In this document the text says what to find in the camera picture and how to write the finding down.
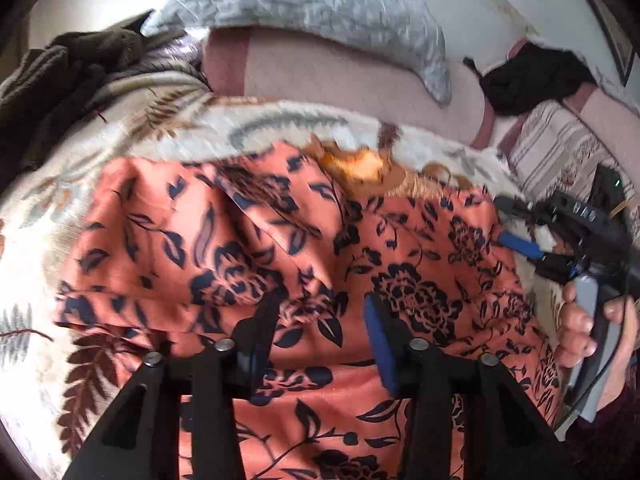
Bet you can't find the orange floral garment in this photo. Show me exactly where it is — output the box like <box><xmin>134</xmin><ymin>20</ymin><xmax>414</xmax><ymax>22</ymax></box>
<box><xmin>53</xmin><ymin>143</ymin><xmax>560</xmax><ymax>479</ymax></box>

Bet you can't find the person's right hand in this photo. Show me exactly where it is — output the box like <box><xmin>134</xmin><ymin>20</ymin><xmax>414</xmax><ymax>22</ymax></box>
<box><xmin>553</xmin><ymin>282</ymin><xmax>640</xmax><ymax>411</ymax></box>

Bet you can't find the striped patterned cushion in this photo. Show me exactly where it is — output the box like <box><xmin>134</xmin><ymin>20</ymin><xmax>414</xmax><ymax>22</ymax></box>
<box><xmin>509</xmin><ymin>101</ymin><xmax>639</xmax><ymax>242</ymax></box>

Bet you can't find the cream leaf-print blanket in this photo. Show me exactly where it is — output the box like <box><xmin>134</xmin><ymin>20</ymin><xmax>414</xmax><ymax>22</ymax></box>
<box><xmin>1</xmin><ymin>76</ymin><xmax>553</xmax><ymax>479</ymax></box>

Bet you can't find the black cloth on bed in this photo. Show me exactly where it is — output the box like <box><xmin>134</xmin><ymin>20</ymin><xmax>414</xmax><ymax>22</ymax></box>
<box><xmin>463</xmin><ymin>41</ymin><xmax>596</xmax><ymax>116</ymax></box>

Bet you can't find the grey quilted pillow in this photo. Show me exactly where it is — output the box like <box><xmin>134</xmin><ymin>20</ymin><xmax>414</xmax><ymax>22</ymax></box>
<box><xmin>141</xmin><ymin>0</ymin><xmax>451</xmax><ymax>104</ymax></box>

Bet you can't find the pink bed sheet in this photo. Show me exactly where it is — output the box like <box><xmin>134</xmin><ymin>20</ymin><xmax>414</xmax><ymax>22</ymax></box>
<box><xmin>202</xmin><ymin>27</ymin><xmax>640</xmax><ymax>172</ymax></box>

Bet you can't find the dark brown fleece garment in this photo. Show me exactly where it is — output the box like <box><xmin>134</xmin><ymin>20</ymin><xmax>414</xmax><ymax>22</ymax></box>
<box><xmin>1</xmin><ymin>12</ymin><xmax>150</xmax><ymax>188</ymax></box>

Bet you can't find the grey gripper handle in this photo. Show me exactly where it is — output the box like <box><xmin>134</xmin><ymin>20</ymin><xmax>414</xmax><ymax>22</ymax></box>
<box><xmin>566</xmin><ymin>271</ymin><xmax>624</xmax><ymax>424</ymax></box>

